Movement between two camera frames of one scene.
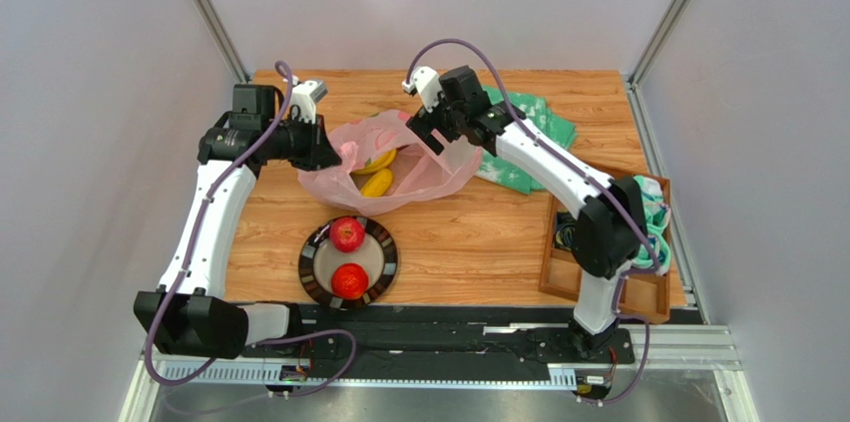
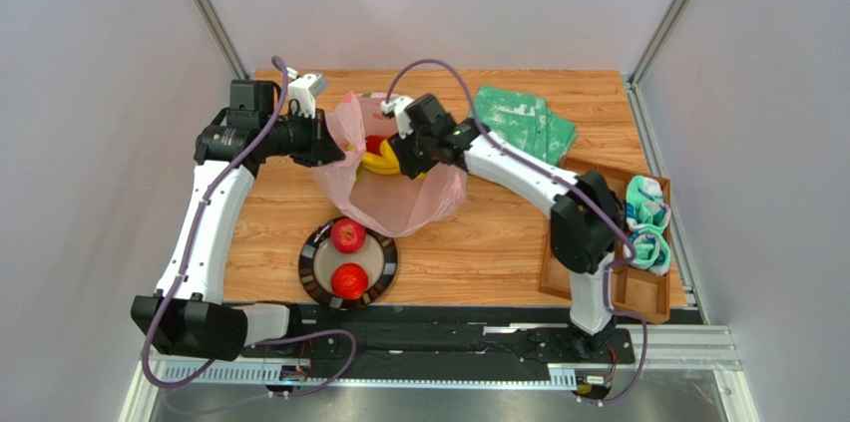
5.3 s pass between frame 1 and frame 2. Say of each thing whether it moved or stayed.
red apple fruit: stayed
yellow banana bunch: moved
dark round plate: stayed
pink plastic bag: moved
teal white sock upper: stayed
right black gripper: moved
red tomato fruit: stayed
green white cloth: stayed
